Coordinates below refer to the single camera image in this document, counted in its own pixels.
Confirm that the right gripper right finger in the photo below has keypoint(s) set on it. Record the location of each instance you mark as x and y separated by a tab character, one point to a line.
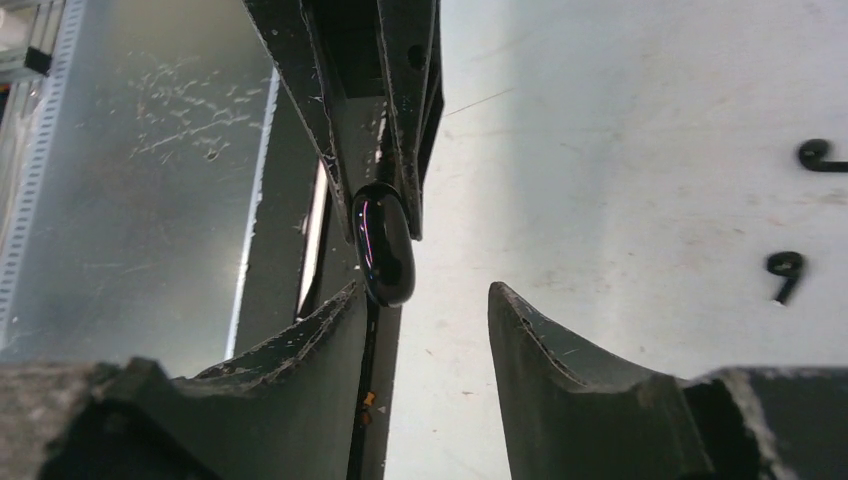
573	410

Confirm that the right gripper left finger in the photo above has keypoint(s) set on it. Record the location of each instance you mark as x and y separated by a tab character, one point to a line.
284	409

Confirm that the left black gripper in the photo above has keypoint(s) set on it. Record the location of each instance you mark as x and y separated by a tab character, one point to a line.
324	50

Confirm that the black earbud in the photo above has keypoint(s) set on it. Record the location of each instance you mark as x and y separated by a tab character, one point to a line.
790	266
813	155

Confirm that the black earbud charging case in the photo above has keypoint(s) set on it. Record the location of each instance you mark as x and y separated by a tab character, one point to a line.
383	244

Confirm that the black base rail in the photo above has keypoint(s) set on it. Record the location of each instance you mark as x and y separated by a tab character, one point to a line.
297	260

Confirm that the grey cable duct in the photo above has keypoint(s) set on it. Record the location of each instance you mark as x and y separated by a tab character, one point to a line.
38	40

